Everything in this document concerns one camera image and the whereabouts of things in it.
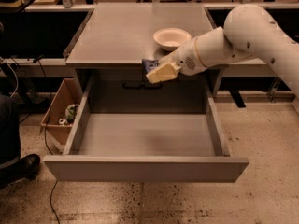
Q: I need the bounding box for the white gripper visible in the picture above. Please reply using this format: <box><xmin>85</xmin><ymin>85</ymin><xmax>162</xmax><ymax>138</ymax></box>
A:
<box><xmin>146</xmin><ymin>38</ymin><xmax>206</xmax><ymax>83</ymax></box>

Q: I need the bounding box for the black table leg bracket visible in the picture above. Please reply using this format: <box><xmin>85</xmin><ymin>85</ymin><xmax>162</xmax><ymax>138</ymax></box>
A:
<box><xmin>230</xmin><ymin>91</ymin><xmax>246</xmax><ymax>108</ymax></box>

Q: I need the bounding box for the black shoe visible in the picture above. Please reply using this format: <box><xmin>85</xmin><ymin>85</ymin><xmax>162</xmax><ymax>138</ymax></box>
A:
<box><xmin>13</xmin><ymin>154</ymin><xmax>40</xmax><ymax>180</ymax></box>

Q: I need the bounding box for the open grey top drawer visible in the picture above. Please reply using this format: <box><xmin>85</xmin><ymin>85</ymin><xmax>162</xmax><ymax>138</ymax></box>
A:
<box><xmin>44</xmin><ymin>79</ymin><xmax>249</xmax><ymax>183</ymax></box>

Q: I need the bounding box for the black floor cable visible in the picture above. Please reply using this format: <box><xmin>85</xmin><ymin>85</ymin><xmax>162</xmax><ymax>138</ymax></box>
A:
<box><xmin>43</xmin><ymin>117</ymin><xmax>62</xmax><ymax>224</ymax></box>

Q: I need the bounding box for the green white crumpled item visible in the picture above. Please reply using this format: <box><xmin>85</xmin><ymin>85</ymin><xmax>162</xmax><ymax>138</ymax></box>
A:
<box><xmin>65</xmin><ymin>104</ymin><xmax>79</xmax><ymax>123</ymax></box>

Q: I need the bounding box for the black lower drawer handle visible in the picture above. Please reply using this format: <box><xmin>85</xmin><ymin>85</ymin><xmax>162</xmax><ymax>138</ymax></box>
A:
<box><xmin>122</xmin><ymin>81</ymin><xmax>163</xmax><ymax>90</ymax></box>

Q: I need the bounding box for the brown cardboard box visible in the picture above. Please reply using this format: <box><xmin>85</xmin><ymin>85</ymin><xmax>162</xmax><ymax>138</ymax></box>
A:
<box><xmin>41</xmin><ymin>78</ymin><xmax>81</xmax><ymax>146</ymax></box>

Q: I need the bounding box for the dark blue rxbar wrapper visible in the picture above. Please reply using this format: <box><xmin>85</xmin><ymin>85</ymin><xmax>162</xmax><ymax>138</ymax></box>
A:
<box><xmin>142</xmin><ymin>59</ymin><xmax>159</xmax><ymax>73</ymax></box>

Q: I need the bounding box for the grey metal cabinet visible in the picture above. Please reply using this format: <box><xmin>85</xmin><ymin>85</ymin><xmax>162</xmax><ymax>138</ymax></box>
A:
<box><xmin>66</xmin><ymin>3</ymin><xmax>212</xmax><ymax>114</ymax></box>

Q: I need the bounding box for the dark trouser leg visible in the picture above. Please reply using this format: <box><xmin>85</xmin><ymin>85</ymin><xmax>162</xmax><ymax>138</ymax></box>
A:
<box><xmin>0</xmin><ymin>95</ymin><xmax>21</xmax><ymax>168</ymax></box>

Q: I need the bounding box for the white paper bowl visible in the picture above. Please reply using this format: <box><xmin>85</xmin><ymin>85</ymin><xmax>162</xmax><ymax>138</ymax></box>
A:
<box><xmin>153</xmin><ymin>28</ymin><xmax>192</xmax><ymax>51</ymax></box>

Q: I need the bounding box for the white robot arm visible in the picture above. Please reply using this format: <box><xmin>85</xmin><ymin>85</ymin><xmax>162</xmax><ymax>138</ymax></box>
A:
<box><xmin>143</xmin><ymin>4</ymin><xmax>299</xmax><ymax>96</ymax></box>

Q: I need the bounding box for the small white tape roll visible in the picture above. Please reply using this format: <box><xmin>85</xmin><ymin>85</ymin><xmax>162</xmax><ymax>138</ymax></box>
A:
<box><xmin>59</xmin><ymin>119</ymin><xmax>68</xmax><ymax>125</ymax></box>

